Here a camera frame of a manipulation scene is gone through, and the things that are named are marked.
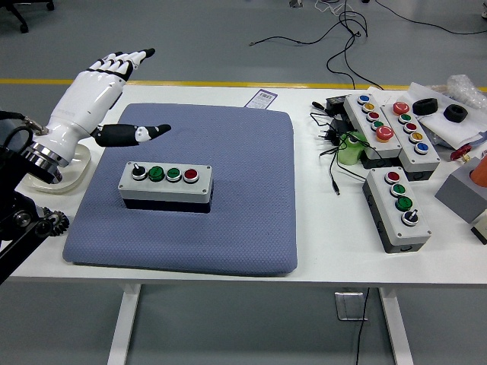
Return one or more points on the five-button box, mushroom end button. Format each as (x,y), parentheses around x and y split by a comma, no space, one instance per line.
(426,159)

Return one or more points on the grey block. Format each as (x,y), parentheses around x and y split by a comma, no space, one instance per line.
(456,197)

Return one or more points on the green plastic holder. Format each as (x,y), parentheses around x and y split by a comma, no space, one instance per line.
(348,154)

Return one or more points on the grey four-button control box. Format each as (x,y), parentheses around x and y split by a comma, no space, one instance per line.
(384,197)
(163,188)

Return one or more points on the black power brick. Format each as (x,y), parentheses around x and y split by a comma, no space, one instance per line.
(336,103)

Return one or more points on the five-button box, blue end button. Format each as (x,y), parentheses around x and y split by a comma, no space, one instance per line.
(365,121)

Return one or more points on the white table leg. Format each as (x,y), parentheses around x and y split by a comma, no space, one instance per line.
(123,327)
(397,327)

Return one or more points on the cream shallow dish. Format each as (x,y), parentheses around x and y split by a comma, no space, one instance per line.
(76,178)

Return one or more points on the blue-grey textured mat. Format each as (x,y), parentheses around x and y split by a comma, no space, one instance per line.
(236,228)

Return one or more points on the purple barcode label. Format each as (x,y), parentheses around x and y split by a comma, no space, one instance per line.
(261,98)

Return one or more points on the white paper sheet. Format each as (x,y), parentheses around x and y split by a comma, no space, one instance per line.
(449,131)

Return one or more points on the black office chair base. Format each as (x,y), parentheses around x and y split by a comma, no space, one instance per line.
(15,9)

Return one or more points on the small white box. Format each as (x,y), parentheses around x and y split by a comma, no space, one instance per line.
(480,230)

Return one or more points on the orange cylinder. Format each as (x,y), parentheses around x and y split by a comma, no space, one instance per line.
(480,173)

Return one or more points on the metal floor socket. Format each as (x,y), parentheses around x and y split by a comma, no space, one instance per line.
(342,306)

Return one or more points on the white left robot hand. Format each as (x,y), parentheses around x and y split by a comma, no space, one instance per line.
(83,100)

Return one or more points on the black wall plug adapter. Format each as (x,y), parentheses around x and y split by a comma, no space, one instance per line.
(339,125)

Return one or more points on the small red part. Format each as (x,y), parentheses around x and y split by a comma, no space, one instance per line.
(460,153)

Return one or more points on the clear bubble wrap bag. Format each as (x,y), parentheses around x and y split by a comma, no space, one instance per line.
(462,89)

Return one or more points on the black metal gear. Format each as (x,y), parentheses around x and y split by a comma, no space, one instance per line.
(57,222)

